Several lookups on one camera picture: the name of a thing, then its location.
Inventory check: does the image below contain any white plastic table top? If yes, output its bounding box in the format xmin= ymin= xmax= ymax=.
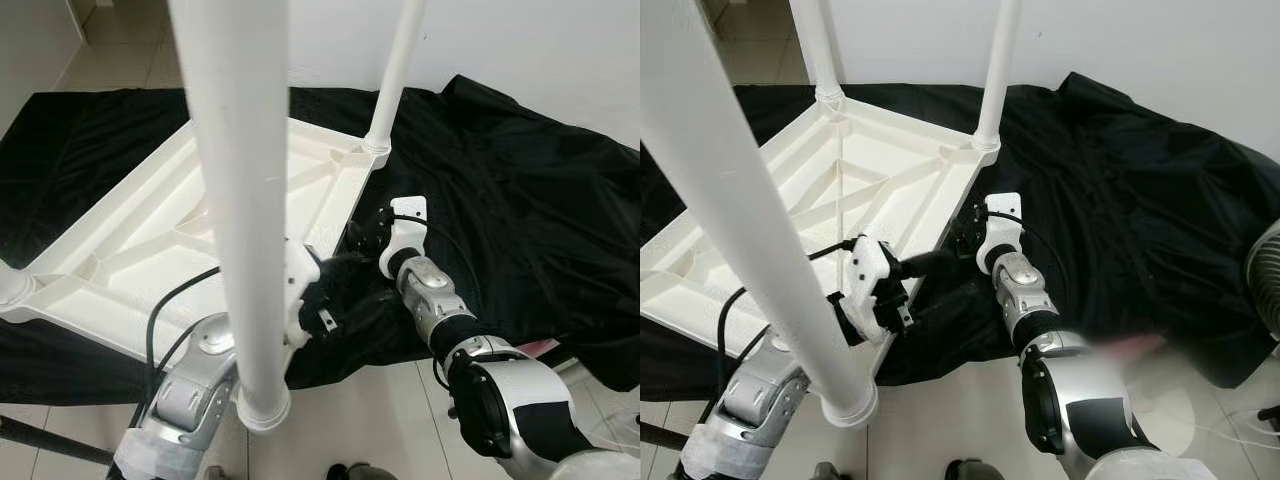
xmin=0 ymin=115 xmax=386 ymax=366
xmin=640 ymin=95 xmax=1001 ymax=376

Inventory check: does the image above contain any black nylon cloth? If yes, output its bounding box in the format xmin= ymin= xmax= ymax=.
xmin=640 ymin=72 xmax=1280 ymax=391
xmin=0 ymin=75 xmax=641 ymax=406

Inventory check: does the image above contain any white pedestal fan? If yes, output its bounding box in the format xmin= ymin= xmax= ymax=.
xmin=1130 ymin=220 xmax=1280 ymax=471

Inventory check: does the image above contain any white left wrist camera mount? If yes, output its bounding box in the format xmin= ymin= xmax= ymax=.
xmin=838 ymin=238 xmax=896 ymax=346
xmin=283 ymin=240 xmax=321 ymax=349

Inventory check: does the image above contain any black metal frame bar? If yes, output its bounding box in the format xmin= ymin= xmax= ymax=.
xmin=640 ymin=418 xmax=691 ymax=451
xmin=0 ymin=415 xmax=116 ymax=467

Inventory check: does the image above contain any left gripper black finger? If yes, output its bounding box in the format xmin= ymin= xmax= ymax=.
xmin=895 ymin=250 xmax=959 ymax=280
xmin=315 ymin=251 xmax=376 ymax=274

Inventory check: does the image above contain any white plastic table leg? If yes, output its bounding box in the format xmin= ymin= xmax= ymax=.
xmin=165 ymin=0 xmax=293 ymax=433
xmin=362 ymin=0 xmax=429 ymax=156
xmin=640 ymin=0 xmax=881 ymax=429
xmin=972 ymin=0 xmax=1023 ymax=153
xmin=790 ymin=0 xmax=846 ymax=106
xmin=0 ymin=260 xmax=36 ymax=313

